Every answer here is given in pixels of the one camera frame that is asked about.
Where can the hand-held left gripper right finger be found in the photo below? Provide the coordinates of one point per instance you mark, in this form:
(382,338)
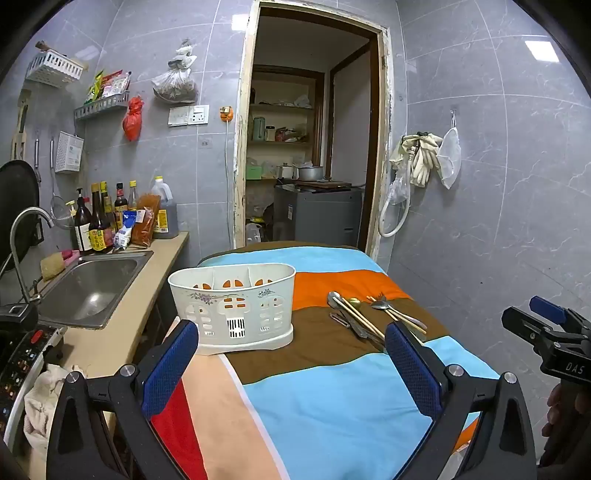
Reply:
(411,369)

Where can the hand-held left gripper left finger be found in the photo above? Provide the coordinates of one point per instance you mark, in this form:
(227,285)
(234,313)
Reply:
(171,364)

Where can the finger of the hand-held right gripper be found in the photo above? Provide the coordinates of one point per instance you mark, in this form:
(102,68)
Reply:
(521,321)
(547,308)

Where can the wooden chopstick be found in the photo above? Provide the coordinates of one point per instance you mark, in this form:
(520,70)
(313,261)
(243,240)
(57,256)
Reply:
(401,321)
(397,316)
(358,317)
(364,318)

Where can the white plastic utensil caddy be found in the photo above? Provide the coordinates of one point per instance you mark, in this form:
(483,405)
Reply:
(231,318)

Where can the gold spoon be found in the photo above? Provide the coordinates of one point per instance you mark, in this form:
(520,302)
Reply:
(354,302)

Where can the person's right hand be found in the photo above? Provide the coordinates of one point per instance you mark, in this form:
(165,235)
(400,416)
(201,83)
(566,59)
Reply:
(559,406)

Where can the dark metal knife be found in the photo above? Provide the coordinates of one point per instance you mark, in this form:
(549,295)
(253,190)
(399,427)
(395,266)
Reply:
(369,339)

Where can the small silver spoon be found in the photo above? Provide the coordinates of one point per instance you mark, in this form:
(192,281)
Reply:
(378,305)

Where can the silver fork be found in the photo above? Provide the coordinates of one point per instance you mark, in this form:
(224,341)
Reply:
(379,296)

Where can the metal peeler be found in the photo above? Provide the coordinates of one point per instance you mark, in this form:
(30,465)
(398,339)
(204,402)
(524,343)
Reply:
(339,319)

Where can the striped colourful blanket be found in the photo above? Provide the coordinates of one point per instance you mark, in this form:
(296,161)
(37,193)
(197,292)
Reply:
(323,397)

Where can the large silver spoon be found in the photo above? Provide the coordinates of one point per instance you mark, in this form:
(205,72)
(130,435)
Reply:
(334,300)

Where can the steel kitchen sink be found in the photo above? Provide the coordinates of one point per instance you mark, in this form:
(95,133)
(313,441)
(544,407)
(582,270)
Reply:
(97,288)

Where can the beige towel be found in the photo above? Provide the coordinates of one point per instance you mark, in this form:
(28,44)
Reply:
(41,406)

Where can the blue white packet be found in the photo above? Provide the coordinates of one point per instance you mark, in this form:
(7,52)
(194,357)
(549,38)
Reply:
(123,233)

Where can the red chili packet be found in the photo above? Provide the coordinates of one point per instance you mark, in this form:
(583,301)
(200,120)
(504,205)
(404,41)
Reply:
(145,221)

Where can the large oil jug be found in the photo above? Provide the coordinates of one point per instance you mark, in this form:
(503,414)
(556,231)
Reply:
(165,217)

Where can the black appliance control panel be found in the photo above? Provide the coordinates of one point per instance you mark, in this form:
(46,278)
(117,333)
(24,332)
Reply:
(18,364)

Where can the yellow sponge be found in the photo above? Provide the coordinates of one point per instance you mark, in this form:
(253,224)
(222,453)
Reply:
(53,266)

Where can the plastic jug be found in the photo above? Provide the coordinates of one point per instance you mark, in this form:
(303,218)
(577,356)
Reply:
(254,234)

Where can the dark sauce bottle yellow label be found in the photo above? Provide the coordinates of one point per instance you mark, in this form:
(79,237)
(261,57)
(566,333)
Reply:
(98,226)

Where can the white mesh bag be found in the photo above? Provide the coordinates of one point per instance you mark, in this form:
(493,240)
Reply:
(450,159)

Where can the grey cabinet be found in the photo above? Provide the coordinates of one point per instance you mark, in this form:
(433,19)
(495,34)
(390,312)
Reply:
(318,214)

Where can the clear plastic bag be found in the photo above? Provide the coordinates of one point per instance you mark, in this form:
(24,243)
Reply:
(398,189)

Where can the curved steel faucet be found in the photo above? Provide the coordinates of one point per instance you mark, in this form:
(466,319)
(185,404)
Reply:
(18,258)

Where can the cream rubber gloves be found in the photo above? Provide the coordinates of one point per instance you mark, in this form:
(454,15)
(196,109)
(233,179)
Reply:
(422,157)

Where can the green box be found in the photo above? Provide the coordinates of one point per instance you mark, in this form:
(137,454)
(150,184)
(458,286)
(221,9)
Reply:
(254,173)

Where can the black wok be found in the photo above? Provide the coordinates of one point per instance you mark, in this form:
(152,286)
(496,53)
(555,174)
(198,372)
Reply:
(18,207)

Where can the steel cooking pot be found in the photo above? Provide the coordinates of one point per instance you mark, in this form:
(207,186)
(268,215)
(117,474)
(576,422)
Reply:
(309,173)

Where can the red plastic bag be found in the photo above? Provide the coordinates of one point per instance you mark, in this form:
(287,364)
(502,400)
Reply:
(133,120)

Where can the green thermos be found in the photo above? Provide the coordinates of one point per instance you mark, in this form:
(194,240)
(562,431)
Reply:
(258,129)

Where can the orange plug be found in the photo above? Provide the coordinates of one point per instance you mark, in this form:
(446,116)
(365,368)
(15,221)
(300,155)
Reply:
(225,114)

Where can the wooden shelf unit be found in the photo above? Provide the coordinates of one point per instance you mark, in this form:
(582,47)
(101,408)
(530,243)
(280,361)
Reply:
(281,107)

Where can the wooden hanging board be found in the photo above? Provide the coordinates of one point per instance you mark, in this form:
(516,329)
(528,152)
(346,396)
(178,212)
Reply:
(21,124)

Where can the bundle of seasoning packets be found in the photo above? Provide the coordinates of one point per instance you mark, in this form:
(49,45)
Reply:
(111,85)

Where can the small white wall socket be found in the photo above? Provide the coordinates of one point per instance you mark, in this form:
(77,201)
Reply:
(206,143)

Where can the white wall holder box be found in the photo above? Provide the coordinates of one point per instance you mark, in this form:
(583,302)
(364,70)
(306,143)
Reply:
(69,152)

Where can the wooden door frame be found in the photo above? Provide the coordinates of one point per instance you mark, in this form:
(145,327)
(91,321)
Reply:
(242,138)

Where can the white wall socket panel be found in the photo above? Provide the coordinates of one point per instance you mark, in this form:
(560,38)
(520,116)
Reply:
(188,115)

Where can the metal wall shelf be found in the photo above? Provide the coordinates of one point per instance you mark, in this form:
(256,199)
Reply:
(101,108)

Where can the white wall basket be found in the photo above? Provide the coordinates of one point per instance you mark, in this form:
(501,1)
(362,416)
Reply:
(53,69)

